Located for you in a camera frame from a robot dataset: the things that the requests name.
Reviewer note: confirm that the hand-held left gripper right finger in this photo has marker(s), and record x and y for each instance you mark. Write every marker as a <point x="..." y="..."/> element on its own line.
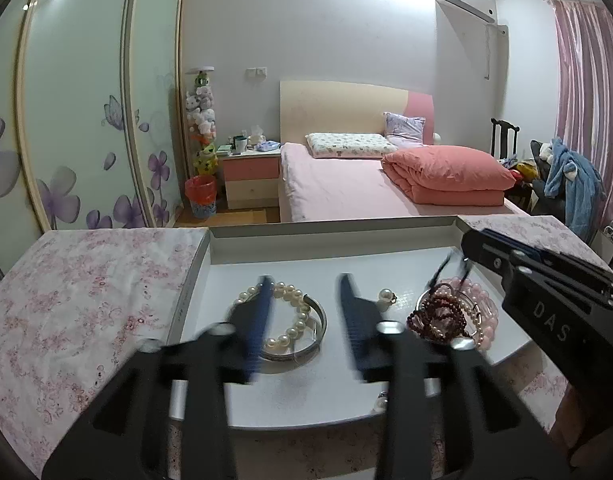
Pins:
<point x="351" y="320"/>

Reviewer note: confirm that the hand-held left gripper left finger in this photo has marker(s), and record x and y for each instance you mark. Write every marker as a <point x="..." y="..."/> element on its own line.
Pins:
<point x="259" y="320"/>

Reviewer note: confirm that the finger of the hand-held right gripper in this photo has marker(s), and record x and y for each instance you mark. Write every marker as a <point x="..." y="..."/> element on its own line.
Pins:
<point x="561" y="262"/>
<point x="491" y="255"/>

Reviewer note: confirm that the pearl earring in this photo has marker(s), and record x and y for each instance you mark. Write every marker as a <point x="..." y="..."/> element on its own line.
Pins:
<point x="381" y="404"/>
<point x="385" y="296"/>

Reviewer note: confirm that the grey cardboard tray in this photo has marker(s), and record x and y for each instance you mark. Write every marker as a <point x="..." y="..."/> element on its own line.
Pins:
<point x="306" y="400"/>

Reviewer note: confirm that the person's right forearm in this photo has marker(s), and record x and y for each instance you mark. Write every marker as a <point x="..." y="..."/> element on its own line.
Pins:
<point x="596" y="455"/>

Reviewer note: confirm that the black office chair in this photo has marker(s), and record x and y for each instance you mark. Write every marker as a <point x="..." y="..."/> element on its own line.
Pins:
<point x="538" y="187"/>

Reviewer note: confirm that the blue garment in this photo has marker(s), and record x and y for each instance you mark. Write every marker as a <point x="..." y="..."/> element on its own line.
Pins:
<point x="581" y="185"/>

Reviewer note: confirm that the folded coral quilt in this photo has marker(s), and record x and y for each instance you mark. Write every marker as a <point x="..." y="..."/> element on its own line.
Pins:
<point x="451" y="175"/>

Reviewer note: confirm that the colourful clothes pile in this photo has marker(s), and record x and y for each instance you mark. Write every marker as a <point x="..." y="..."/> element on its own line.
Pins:
<point x="523" y="170"/>

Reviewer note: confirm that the dark wooden chair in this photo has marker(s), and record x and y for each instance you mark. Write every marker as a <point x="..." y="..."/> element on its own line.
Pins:
<point x="501" y="137"/>

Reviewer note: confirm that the red trash bin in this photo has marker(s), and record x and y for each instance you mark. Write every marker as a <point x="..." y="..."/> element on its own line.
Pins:
<point x="201" y="197"/>

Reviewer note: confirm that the bed with pink sheet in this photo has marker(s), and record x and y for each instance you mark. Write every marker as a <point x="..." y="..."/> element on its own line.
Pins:
<point x="336" y="185"/>

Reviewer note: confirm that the pink and cream nightstand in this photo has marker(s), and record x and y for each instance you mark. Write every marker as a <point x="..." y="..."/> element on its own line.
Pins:
<point x="251" y="180"/>

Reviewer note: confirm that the lilac pillow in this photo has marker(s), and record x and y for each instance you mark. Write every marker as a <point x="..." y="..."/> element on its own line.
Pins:
<point x="406" y="127"/>

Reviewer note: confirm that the light blue cloth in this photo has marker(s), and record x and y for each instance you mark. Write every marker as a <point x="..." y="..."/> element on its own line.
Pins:
<point x="269" y="146"/>

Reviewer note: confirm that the white printed pillow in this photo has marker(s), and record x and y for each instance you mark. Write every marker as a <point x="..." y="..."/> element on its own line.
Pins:
<point x="346" y="145"/>

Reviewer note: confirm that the white mug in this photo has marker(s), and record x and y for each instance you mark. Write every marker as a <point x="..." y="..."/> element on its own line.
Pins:
<point x="240" y="145"/>

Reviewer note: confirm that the pink curtain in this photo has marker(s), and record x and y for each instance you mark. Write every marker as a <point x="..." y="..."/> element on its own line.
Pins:
<point x="586" y="85"/>

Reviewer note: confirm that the tissue box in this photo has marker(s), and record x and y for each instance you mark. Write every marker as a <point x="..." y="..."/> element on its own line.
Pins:
<point x="256" y="136"/>

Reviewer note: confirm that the plush toy tower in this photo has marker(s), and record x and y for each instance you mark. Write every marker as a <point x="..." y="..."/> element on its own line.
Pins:
<point x="201" y="115"/>

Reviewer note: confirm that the white air conditioner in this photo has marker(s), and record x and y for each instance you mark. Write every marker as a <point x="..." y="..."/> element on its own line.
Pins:
<point x="466" y="2"/>

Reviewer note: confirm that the floral sliding wardrobe doors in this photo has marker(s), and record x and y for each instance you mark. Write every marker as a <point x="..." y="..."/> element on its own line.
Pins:
<point x="76" y="110"/>

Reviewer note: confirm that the wall switch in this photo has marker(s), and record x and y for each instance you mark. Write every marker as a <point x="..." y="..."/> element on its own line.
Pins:
<point x="256" y="73"/>

